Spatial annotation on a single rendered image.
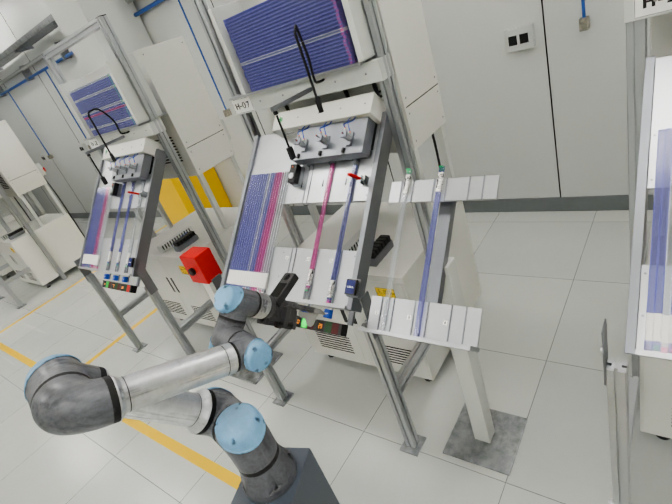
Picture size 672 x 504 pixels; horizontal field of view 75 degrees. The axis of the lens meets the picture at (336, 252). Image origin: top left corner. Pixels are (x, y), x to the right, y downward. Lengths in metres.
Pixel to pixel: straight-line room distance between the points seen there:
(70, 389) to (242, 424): 0.40
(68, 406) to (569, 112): 2.76
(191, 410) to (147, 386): 0.25
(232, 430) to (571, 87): 2.51
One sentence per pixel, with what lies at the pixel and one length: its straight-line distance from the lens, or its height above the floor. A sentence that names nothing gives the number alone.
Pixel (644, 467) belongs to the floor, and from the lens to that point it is 1.88.
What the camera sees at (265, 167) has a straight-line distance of 1.97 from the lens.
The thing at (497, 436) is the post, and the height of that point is 0.01.
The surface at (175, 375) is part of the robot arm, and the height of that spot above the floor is 1.00.
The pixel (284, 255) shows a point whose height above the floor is 0.83.
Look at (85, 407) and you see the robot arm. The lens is 1.00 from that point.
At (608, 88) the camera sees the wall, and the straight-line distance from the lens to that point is 2.94.
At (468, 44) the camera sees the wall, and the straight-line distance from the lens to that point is 3.04.
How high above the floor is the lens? 1.54
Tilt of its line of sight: 27 degrees down
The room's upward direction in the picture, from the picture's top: 21 degrees counter-clockwise
